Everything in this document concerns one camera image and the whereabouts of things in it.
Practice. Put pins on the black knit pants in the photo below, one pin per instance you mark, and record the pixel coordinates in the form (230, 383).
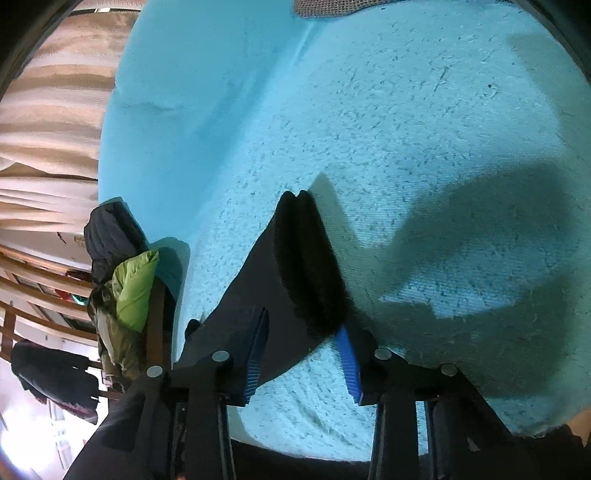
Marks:
(292, 272)

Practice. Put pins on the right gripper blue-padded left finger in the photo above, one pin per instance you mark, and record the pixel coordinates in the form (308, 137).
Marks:
(173, 424)

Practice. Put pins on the dark clothes hanging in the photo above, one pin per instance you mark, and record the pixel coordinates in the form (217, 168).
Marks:
(58, 376)

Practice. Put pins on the turquoise fleece bed blanket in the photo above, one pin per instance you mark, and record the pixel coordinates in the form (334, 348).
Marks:
(446, 143)

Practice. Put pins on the beige striped curtain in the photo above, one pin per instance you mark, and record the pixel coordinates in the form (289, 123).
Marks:
(51, 122)

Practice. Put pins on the grey woven cushion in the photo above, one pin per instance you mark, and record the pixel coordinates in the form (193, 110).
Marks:
(334, 8)

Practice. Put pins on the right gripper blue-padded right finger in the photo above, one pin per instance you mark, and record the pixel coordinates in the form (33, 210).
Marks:
(432, 423)

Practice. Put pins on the green olive puffer jacket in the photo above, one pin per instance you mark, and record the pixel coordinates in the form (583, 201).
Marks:
(118, 309)

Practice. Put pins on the black jacket on bed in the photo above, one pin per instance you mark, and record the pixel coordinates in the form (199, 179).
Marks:
(111, 236)

